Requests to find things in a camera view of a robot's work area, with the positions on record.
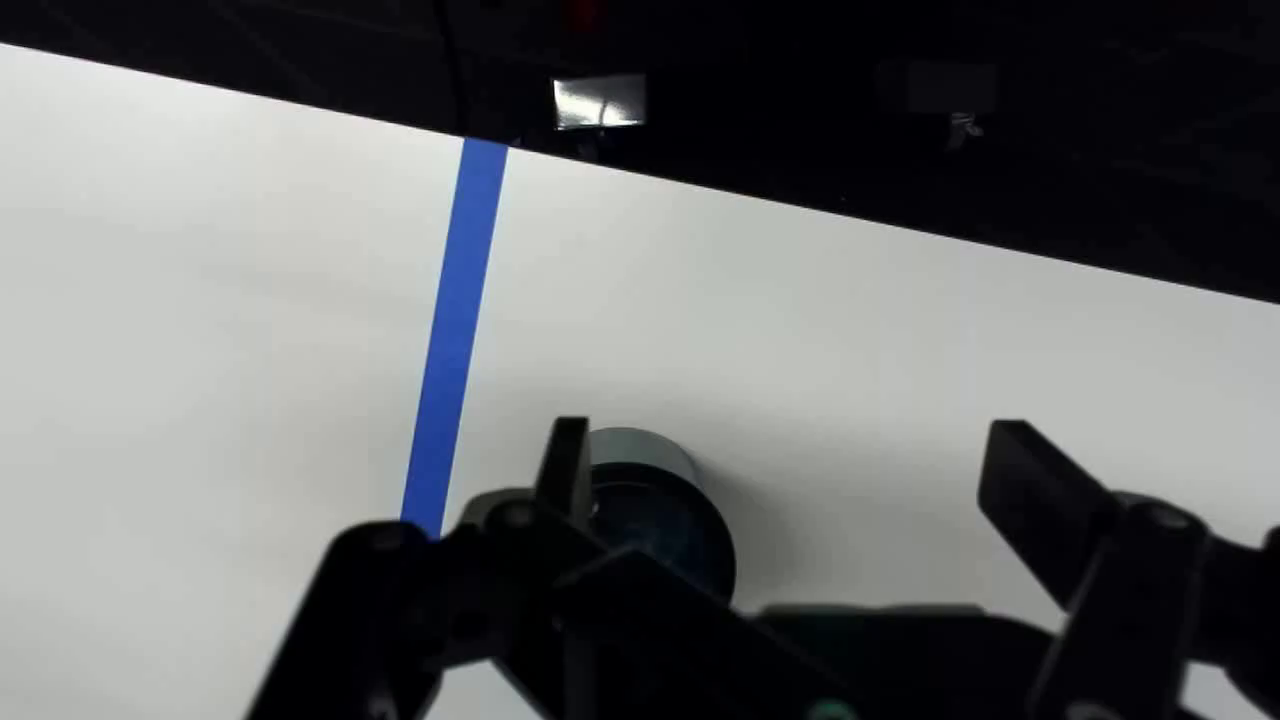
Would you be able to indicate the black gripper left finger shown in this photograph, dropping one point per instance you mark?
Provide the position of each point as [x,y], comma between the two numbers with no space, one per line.
[401,626]

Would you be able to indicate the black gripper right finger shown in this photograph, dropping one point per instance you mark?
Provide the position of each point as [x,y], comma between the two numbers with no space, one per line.
[1144,602]

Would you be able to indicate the dark teal mug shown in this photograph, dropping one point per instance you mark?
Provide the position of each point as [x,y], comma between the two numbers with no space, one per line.
[666,502]

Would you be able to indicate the short blue tape strip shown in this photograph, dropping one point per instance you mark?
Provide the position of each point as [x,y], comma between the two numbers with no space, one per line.
[459,333]

